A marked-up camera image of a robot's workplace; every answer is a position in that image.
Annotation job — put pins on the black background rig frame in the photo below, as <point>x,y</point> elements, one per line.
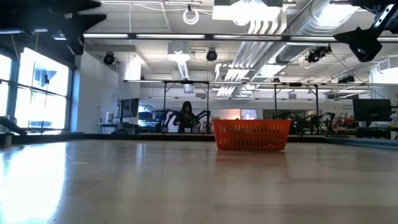
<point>275,105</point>
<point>164,102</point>

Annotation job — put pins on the white hanging light fixture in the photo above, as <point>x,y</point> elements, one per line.
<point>179,57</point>

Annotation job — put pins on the white ceiling light panel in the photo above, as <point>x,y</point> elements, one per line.
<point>248,12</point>

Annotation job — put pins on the large window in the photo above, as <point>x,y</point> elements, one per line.
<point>40,109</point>

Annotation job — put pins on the black aluminium table frame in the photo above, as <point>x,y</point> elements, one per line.
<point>93,137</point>

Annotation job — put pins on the black computer monitor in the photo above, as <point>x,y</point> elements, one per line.
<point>130,108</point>
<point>371,109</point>

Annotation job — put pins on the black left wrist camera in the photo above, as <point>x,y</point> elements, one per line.
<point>77,34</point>

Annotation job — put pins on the overhead led light bar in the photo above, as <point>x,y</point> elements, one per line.
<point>171,36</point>

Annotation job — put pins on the orange plastic basket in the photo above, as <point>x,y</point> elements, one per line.
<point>252,135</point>

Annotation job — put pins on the black background robot arm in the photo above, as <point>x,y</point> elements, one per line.
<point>326,119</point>
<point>203,115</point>
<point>295,124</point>
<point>166,119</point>

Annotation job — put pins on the black ceiling spotlight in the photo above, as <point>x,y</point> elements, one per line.
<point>109,58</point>
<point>211,55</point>

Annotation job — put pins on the black ceiling camera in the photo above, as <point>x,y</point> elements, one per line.
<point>315,55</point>
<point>346,79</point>

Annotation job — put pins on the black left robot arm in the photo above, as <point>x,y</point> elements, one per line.
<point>46,6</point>

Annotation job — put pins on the person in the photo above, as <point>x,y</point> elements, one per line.
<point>186,118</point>

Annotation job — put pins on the silver ventilation duct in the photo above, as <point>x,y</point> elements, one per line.
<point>311,28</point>

